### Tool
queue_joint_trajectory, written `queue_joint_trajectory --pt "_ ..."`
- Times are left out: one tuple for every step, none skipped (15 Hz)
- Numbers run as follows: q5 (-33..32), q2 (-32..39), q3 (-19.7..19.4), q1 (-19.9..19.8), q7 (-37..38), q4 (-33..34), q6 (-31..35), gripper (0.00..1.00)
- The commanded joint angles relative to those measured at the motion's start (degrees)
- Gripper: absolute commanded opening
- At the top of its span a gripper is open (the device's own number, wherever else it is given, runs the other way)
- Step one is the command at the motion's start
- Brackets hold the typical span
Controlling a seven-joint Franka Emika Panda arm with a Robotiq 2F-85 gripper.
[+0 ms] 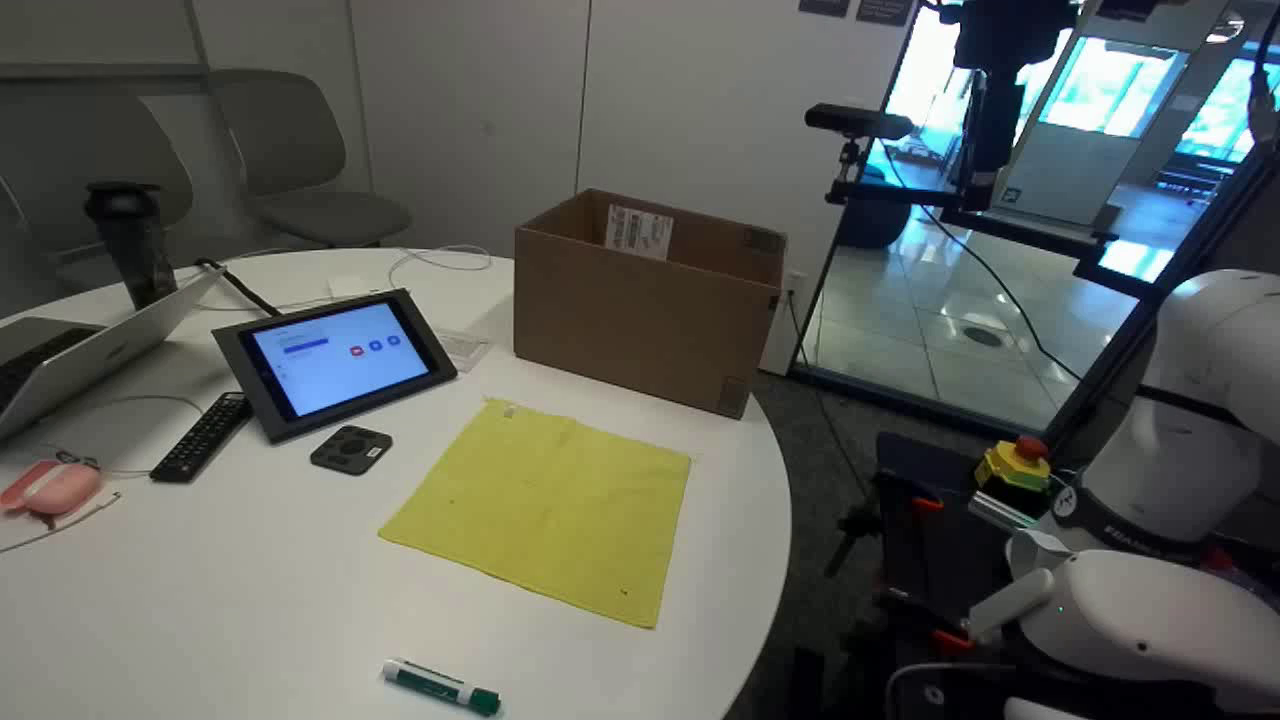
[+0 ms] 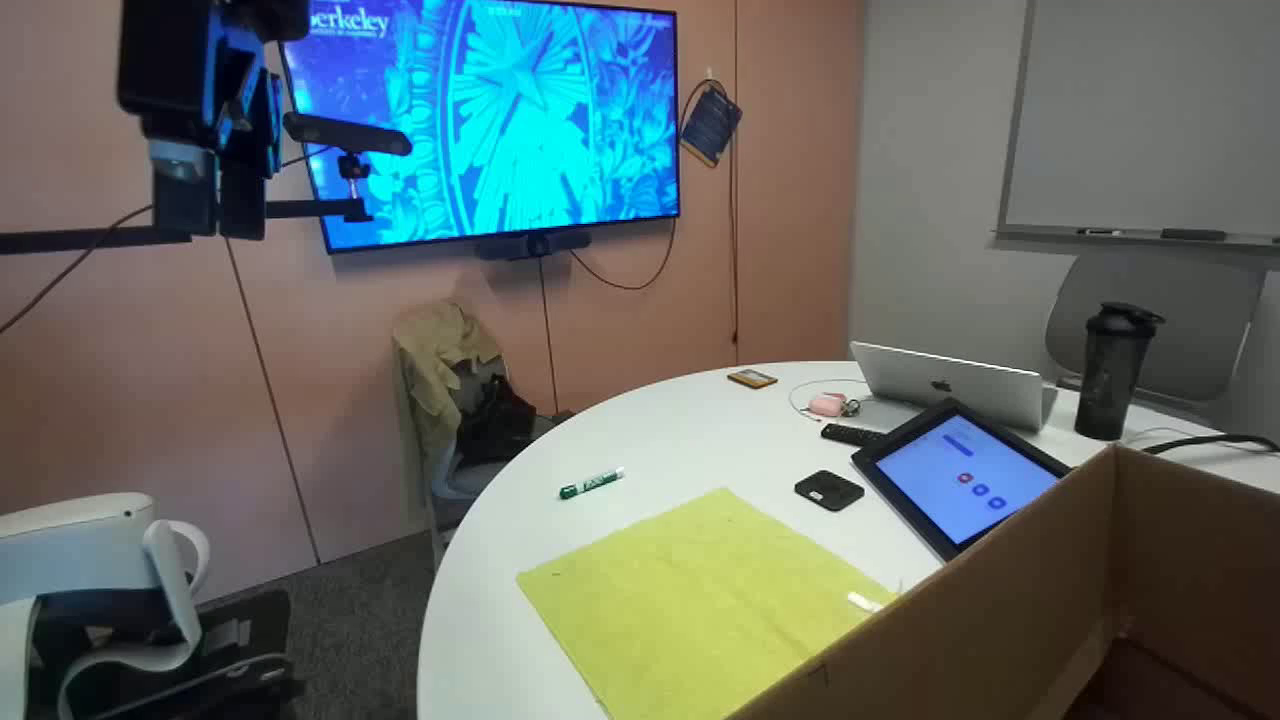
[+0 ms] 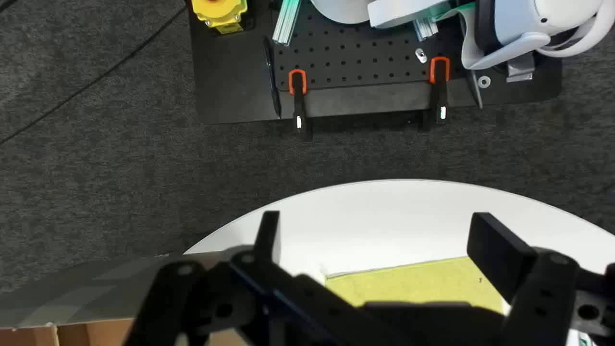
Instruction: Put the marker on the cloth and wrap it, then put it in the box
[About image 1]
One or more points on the yellow cloth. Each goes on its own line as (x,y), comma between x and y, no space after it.
(554,504)

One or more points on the green white marker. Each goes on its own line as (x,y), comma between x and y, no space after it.
(443,687)

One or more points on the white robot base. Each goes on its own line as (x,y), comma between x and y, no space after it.
(1138,619)

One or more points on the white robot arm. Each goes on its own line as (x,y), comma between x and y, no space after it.
(1190,447)

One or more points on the brown cardboard box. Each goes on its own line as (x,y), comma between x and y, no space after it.
(646,296)

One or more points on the small black square device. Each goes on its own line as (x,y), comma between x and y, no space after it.
(351,450)

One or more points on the black tablet with blue screen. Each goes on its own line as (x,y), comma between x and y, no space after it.
(322,364)

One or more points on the yellow red emergency stop button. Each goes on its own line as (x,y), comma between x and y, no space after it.
(1018,464)

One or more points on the black remote control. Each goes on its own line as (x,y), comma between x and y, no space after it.
(203,440)

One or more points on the grey lounge chair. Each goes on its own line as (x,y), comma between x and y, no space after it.
(292,152)

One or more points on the black shaker bottle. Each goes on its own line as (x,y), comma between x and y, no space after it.
(126,221)

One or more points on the silver laptop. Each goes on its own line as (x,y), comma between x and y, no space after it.
(48,363)

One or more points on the pink case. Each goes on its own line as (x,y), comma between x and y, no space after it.
(48,490)

